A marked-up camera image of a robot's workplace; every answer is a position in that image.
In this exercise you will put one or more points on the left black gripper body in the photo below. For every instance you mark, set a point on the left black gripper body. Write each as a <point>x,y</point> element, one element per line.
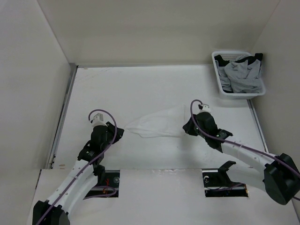
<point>105,144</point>

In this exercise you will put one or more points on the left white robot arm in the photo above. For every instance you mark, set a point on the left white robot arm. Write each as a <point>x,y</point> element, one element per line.
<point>87,179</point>

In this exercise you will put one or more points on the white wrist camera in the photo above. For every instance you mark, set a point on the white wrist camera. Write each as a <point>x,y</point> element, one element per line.
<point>97,120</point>
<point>204,108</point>

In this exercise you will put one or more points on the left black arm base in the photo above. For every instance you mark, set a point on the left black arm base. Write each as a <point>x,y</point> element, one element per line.
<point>108,186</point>

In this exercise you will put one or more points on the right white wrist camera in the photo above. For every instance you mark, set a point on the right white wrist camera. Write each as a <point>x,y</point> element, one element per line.
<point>204,108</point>

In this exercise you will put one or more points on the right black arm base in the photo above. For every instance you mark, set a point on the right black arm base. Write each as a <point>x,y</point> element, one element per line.
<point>218,184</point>

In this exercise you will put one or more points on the white plastic laundry basket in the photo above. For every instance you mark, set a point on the white plastic laundry basket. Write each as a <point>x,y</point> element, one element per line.
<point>238,74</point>

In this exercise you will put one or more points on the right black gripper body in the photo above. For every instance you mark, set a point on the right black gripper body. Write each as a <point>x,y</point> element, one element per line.
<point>202,131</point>

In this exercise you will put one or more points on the grey tank top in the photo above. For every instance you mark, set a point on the grey tank top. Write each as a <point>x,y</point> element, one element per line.
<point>243,77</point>

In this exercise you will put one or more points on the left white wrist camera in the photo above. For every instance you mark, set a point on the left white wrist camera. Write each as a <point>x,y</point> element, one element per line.
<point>97,120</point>

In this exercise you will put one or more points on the white tank top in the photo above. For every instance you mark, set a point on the white tank top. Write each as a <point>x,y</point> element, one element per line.
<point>164,123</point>

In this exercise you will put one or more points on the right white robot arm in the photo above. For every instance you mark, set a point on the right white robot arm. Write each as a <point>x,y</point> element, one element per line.
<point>277,175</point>

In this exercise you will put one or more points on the black tank top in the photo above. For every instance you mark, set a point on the black tank top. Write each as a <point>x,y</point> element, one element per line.
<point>221,59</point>

